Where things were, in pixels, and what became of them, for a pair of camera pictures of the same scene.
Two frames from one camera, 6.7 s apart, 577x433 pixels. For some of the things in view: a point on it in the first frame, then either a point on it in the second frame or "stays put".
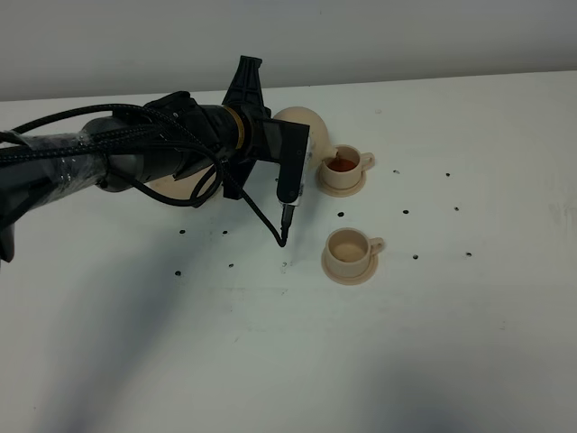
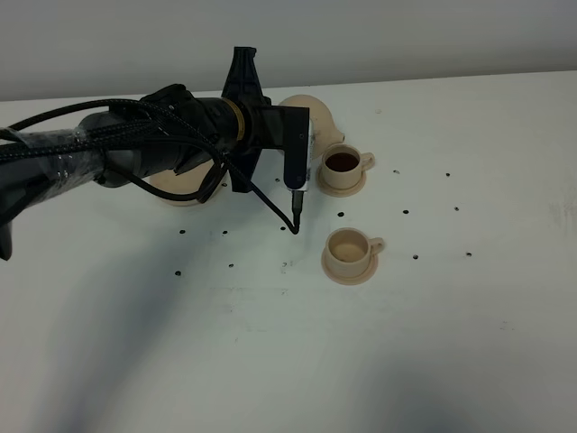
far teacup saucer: x=337 y=191 stays put
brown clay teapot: x=318 y=146 -> x=323 y=130
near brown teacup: x=349 y=251 stays put
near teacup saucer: x=346 y=280 stays put
